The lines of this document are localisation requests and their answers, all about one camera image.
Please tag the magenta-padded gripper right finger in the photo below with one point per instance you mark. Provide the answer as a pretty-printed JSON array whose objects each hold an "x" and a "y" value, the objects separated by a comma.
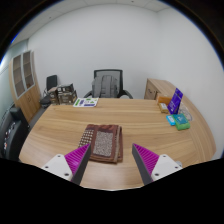
[{"x": 153, "y": 163}]

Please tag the wooden cabinet with glass doors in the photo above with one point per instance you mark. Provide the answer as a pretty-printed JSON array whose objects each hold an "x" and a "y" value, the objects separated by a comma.
[{"x": 28, "y": 96}]

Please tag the white leaflet with green print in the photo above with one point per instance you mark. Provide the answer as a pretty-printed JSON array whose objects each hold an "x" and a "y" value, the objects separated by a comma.
[{"x": 85, "y": 102}]

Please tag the purple upright box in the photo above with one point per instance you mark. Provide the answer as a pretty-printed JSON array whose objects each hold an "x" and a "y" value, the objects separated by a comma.
[{"x": 175, "y": 101}]

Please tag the black leather armchair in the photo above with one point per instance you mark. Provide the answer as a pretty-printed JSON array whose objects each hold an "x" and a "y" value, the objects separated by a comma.
[{"x": 13, "y": 133}]

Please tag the black mesh office chair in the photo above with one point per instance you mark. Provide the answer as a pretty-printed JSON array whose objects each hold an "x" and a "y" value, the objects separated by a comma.
[{"x": 108, "y": 72}]

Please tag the small green box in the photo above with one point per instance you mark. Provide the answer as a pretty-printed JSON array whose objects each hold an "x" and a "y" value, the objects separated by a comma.
[{"x": 181, "y": 122}]

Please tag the orange box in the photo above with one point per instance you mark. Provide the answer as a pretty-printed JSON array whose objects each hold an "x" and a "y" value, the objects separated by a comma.
[{"x": 163, "y": 99}]

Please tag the small dark printed cardboard box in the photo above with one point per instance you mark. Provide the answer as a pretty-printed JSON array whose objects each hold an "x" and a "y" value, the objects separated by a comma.
[{"x": 53, "y": 96}]

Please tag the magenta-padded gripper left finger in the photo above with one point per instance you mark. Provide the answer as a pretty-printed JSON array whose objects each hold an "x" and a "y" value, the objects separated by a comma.
[{"x": 71, "y": 163}]

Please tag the small yellow box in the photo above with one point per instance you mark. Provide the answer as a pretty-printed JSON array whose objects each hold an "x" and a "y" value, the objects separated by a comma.
[{"x": 163, "y": 108}]

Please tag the small blue box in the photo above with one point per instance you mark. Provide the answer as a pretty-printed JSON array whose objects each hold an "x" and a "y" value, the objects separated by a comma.
[{"x": 171, "y": 120}]

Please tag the large dark printed cardboard box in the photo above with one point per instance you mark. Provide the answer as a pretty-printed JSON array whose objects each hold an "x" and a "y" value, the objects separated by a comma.
[{"x": 67, "y": 95}]

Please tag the brown patterned towel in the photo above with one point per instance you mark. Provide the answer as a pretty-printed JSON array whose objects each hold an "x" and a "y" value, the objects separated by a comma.
[{"x": 103, "y": 143}]

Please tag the low wooden side cabinet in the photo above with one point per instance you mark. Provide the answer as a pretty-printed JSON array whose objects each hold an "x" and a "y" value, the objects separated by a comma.
[{"x": 156, "y": 87}]

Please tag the grey backpack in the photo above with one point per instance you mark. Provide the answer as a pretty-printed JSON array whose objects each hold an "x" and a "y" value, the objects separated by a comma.
[{"x": 105, "y": 86}]

